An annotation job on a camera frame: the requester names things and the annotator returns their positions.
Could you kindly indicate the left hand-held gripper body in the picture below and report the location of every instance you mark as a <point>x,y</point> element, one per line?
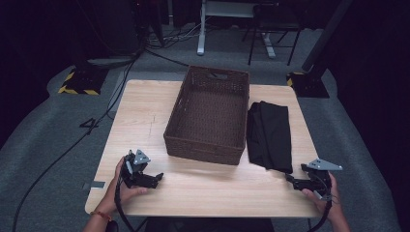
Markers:
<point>139,167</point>

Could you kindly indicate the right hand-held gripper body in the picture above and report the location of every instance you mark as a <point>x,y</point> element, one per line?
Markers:
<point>319,175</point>

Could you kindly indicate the person's left hand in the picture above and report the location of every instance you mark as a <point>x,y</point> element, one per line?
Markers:
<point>127,193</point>

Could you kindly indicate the person's right hand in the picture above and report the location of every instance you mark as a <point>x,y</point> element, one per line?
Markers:
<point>328,204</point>

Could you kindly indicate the grey tape strip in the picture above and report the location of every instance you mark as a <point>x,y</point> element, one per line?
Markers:
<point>97,184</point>

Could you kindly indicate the folded black cloth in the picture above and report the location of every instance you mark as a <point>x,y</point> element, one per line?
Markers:
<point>270,135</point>

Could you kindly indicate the brown woven basket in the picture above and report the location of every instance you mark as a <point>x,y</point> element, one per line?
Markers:
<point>209,116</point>

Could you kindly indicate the black stand with striped base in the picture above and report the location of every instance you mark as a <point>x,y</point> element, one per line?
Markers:
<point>311,84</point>

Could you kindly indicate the yellow black striped stand base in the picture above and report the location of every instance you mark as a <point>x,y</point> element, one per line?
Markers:
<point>82,80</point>

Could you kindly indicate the black metal chair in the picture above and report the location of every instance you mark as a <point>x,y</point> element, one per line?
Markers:
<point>274,22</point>

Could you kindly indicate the white desk frame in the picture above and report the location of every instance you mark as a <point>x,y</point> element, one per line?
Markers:
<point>202,29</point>

